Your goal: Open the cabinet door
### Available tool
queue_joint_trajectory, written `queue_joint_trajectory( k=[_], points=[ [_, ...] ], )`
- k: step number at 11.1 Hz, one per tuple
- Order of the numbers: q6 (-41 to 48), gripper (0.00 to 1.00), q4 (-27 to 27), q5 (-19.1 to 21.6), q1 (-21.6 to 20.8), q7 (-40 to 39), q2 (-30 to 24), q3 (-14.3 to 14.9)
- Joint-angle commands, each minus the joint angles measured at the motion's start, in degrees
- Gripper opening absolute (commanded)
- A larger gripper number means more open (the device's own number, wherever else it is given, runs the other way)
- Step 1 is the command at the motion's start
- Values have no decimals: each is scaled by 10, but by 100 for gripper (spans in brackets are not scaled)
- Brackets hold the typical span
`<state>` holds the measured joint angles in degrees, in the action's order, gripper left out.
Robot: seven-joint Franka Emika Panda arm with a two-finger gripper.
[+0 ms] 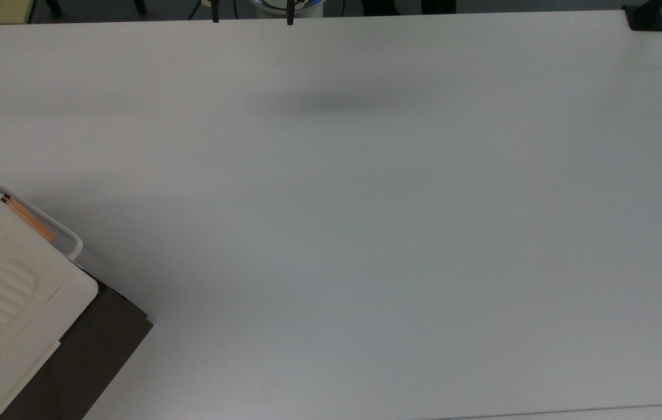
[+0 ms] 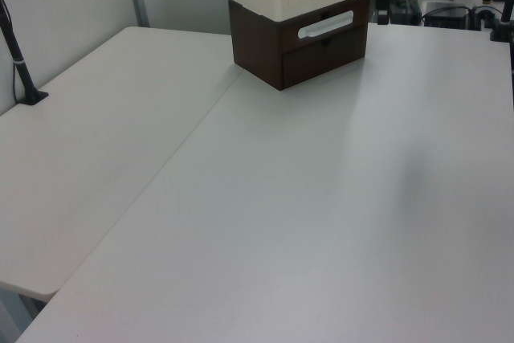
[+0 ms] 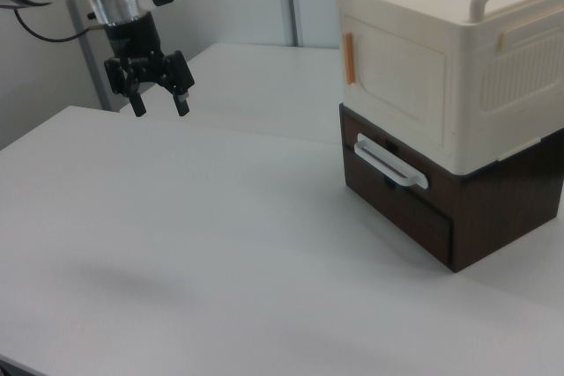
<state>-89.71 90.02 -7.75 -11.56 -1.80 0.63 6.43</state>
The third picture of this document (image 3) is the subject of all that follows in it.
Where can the dark brown drawer unit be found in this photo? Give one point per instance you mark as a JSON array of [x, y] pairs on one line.
[[484, 217]]

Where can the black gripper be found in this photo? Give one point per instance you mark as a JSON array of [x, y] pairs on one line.
[[132, 39]]

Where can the cream cabinet door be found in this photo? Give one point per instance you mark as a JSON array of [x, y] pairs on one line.
[[396, 81]]

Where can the cream plastic cabinet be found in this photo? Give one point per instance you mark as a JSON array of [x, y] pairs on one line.
[[410, 85]]

